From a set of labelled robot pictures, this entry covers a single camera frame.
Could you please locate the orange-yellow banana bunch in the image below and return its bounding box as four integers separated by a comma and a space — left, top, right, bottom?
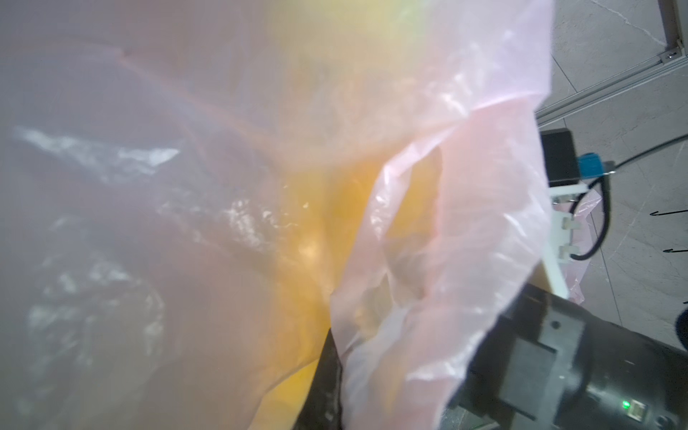
250, 148, 443, 429

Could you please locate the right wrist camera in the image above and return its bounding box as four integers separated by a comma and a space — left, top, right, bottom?
540, 128, 615, 299

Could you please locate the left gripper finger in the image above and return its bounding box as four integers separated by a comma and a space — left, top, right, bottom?
292, 331, 343, 430

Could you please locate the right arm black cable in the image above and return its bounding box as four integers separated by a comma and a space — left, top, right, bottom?
569, 133, 688, 263

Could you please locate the black wire hook rack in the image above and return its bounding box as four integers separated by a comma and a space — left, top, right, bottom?
650, 209, 687, 254

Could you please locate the plain pink plastic bag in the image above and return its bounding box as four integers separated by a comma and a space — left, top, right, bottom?
559, 190, 601, 305

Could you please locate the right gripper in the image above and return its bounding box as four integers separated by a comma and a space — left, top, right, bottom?
445, 285, 687, 429

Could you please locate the pink printed plastic bag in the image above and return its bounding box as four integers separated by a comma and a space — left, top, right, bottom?
1, 1, 555, 429

